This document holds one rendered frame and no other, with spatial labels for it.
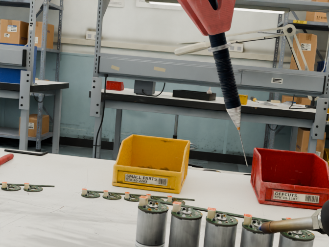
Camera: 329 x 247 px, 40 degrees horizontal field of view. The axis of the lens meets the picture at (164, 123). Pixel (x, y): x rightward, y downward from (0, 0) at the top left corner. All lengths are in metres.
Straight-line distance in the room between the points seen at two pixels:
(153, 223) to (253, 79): 2.29
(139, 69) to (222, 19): 2.35
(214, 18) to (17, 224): 0.31
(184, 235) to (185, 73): 2.28
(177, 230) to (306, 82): 2.34
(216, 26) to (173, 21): 4.49
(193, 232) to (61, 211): 0.22
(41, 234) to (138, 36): 4.40
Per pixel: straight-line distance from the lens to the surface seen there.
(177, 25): 4.78
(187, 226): 0.35
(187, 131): 4.78
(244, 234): 0.35
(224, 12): 0.30
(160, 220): 0.36
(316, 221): 0.29
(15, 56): 2.87
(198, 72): 2.61
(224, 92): 0.31
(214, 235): 0.35
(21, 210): 0.54
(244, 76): 2.62
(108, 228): 0.50
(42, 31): 4.56
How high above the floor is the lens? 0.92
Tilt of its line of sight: 7 degrees down
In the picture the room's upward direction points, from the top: 5 degrees clockwise
